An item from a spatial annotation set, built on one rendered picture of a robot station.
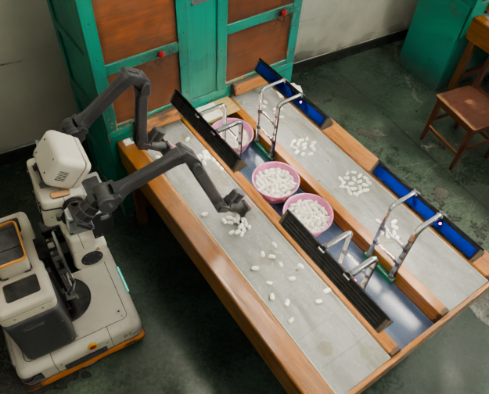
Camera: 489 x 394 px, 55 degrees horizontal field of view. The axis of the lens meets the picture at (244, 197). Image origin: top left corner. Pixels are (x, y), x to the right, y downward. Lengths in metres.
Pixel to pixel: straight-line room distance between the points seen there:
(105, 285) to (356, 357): 1.45
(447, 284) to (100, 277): 1.86
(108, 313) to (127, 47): 1.42
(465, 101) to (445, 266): 1.84
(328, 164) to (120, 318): 1.46
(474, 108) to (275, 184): 1.94
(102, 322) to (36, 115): 1.74
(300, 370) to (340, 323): 0.31
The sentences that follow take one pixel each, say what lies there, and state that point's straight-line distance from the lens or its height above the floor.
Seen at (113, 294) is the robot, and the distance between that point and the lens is 2.83.
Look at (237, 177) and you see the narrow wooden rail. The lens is 2.63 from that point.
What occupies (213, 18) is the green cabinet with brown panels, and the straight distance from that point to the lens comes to 2.78.
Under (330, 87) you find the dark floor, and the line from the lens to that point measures 4.60.
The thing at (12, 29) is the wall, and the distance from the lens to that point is 3.46.
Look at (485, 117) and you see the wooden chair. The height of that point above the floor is 0.46.
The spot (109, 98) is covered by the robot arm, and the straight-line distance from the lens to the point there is 2.20.
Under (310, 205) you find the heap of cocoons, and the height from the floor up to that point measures 0.74.
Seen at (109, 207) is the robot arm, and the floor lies 1.23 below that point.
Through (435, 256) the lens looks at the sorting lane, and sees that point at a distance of 2.59.
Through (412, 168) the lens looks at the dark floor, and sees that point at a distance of 4.04.
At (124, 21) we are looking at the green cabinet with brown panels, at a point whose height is 1.47.
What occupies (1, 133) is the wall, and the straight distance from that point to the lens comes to 3.88.
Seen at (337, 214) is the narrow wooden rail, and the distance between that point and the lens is 2.57.
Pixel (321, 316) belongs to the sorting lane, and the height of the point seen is 0.74.
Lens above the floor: 2.73
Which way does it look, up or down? 51 degrees down
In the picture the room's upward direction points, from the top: 4 degrees clockwise
